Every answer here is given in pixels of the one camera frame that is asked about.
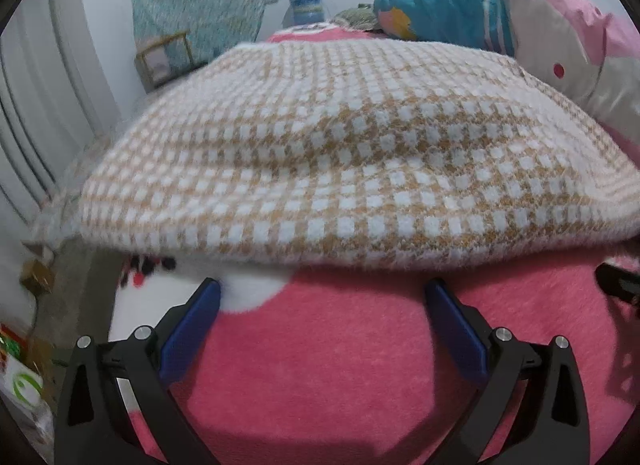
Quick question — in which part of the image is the beige white houndstooth knit coat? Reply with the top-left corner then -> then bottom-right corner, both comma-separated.
34,40 -> 639,269

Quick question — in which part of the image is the white green printed box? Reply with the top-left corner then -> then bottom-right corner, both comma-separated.
1,355 -> 43,419

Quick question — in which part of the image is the small cardboard box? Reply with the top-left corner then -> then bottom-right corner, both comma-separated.
20,259 -> 55,297

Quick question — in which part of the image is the pink fleece bed blanket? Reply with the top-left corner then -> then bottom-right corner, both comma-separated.
106,25 -> 640,465

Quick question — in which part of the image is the pink white patterned duvet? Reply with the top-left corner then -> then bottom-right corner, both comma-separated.
510,0 -> 639,163

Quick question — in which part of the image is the blue striped pillow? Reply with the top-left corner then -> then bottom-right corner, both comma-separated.
373,0 -> 515,57

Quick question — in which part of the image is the white pleated curtain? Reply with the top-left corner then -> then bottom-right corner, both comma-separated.
1,0 -> 120,235

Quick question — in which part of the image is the grey green crumpled cloth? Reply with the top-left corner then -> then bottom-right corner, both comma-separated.
331,4 -> 382,33

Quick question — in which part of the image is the wooden armchair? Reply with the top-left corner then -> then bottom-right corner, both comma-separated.
134,30 -> 198,94

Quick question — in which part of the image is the blue water jug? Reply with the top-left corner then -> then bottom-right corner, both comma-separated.
288,0 -> 324,25

